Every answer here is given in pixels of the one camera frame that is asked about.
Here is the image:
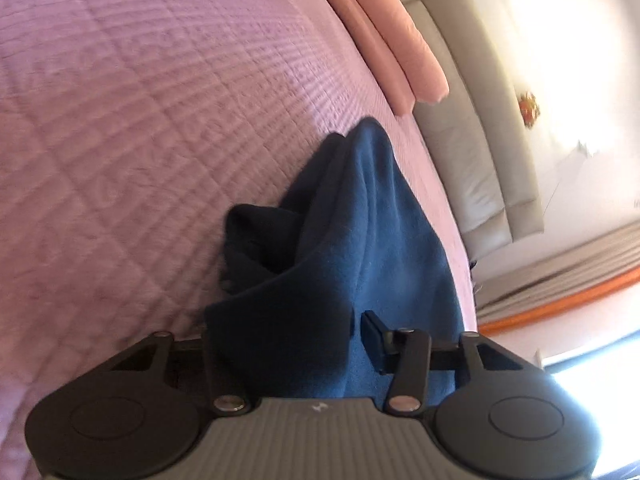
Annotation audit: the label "navy track pants white stripes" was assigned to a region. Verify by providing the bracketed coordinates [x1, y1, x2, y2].
[204, 117, 463, 403]

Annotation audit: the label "beige curtain orange trim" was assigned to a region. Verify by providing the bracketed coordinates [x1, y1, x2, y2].
[475, 221, 639, 335]

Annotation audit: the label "beige padded headboard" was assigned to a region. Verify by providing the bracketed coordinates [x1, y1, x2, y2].
[400, 0, 544, 260]

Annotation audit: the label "salmon pink pillow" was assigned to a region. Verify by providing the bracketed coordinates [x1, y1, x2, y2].
[356, 0, 449, 104]
[328, 0, 416, 116]

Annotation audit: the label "pink quilted bedspread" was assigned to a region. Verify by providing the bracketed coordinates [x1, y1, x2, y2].
[1, 0, 476, 479]

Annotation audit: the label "orange wall ornament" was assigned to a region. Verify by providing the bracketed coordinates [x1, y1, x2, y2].
[518, 92, 540, 129]

